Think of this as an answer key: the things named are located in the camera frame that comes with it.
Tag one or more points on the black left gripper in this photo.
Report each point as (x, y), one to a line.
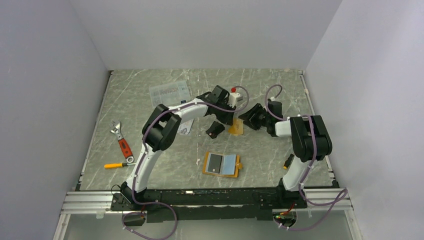
(228, 119)

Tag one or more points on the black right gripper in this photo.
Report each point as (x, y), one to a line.
(256, 111)

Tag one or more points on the small orange card sleeve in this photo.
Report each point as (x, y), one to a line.
(237, 128)

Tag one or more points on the black VIP card top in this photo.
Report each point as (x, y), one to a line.
(214, 163)

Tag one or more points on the orange leather card holder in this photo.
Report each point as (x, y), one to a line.
(230, 166)

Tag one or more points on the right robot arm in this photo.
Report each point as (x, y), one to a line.
(309, 136)

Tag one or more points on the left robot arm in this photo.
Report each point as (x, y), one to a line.
(161, 128)

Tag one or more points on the silver VIP card bottom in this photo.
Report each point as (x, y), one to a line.
(185, 128)

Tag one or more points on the clear plastic organizer box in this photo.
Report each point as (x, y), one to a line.
(170, 94)

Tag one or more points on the yellow-tipped small tool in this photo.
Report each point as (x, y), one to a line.
(288, 161)

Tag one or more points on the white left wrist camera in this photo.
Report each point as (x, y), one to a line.
(234, 97)

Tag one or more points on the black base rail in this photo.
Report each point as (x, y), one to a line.
(259, 203)

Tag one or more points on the red-handled adjustable wrench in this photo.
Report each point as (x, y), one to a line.
(115, 128)

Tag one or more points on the orange-handled screwdriver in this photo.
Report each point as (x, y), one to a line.
(117, 165)

